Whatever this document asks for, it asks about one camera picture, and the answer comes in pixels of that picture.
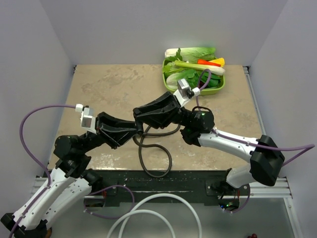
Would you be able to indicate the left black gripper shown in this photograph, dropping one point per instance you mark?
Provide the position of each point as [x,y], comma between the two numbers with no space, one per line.
[115,131]

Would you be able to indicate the green vegetable tray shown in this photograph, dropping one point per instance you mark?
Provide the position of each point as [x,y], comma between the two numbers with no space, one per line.
[169,68]

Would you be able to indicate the napa cabbage at back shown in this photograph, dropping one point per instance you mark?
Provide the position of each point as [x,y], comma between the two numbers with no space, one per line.
[191,54]

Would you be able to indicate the green celery stalk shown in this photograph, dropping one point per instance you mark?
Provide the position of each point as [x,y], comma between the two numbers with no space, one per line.
[200,67]

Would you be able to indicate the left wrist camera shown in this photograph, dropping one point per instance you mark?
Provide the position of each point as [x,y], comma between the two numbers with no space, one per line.
[87,119]

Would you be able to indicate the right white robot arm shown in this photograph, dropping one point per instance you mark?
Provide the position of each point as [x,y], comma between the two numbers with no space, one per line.
[264,160]

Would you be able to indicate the napa cabbage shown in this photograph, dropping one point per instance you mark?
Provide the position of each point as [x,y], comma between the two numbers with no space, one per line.
[190,75]
[191,54]

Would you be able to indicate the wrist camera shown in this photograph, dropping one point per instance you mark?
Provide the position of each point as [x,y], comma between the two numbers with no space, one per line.
[184,93]
[87,119]

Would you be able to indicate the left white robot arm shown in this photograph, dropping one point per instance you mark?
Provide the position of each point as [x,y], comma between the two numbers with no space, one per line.
[70,180]

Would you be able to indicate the napa cabbage in front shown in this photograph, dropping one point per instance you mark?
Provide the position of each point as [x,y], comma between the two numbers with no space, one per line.
[190,75]

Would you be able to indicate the black T-shaped fitting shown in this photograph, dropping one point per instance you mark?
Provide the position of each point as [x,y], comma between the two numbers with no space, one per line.
[139,127]

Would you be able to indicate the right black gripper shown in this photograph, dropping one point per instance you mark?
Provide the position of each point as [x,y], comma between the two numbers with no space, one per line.
[160,112]

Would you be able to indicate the orange carrot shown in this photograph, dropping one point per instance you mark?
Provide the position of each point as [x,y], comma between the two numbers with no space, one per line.
[205,62]

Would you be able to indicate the black mounting base plate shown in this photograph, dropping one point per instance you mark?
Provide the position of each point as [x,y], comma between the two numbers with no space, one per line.
[204,187]

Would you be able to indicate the dark green leafy vegetable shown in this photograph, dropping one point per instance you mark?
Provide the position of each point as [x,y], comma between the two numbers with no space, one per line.
[213,82]

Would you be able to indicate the yellow pepper piece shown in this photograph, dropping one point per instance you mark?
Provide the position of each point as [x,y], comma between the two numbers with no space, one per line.
[220,62]

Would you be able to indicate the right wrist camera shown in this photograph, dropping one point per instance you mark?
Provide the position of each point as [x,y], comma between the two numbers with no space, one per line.
[184,93]

